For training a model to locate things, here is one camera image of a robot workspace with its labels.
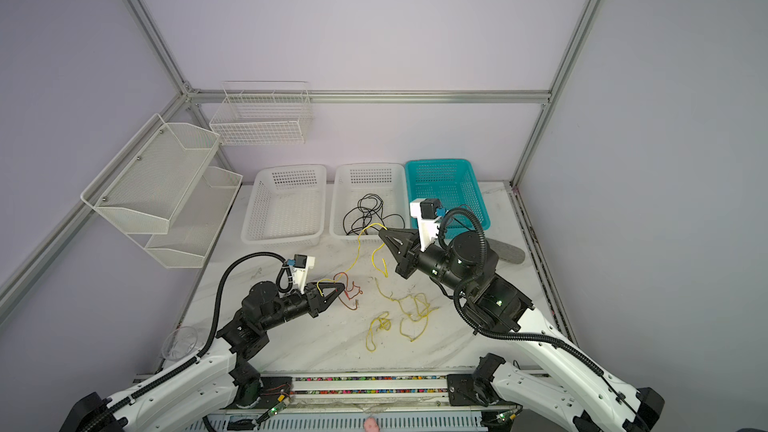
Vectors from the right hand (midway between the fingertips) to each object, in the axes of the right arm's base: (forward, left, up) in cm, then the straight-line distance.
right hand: (379, 232), depth 58 cm
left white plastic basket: (+40, +40, -39) cm, 69 cm away
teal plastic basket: (+51, -26, -37) cm, 68 cm away
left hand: (-1, +11, -22) cm, 25 cm away
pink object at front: (-28, +3, -37) cm, 46 cm away
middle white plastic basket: (+49, +15, -33) cm, 61 cm away
